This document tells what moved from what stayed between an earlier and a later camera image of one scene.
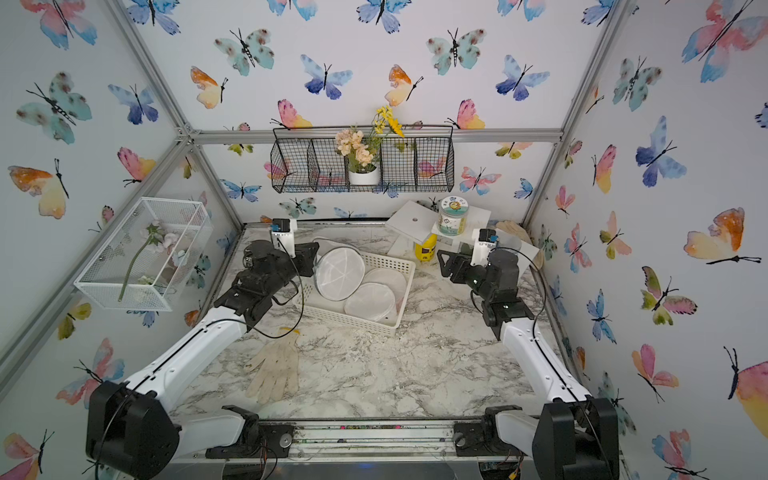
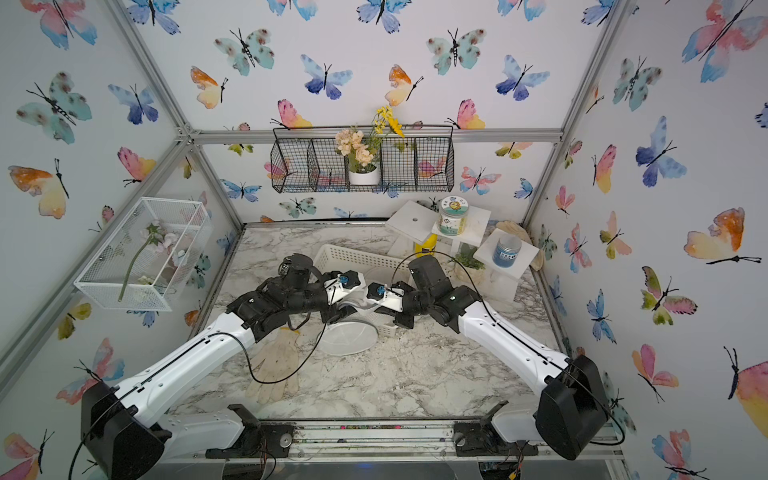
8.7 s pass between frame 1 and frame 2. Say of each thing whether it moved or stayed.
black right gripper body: moved
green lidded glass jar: stayed
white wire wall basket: stayed
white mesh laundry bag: moved
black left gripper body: moved
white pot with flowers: stayed
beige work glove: stayed
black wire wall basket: stayed
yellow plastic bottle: stayed
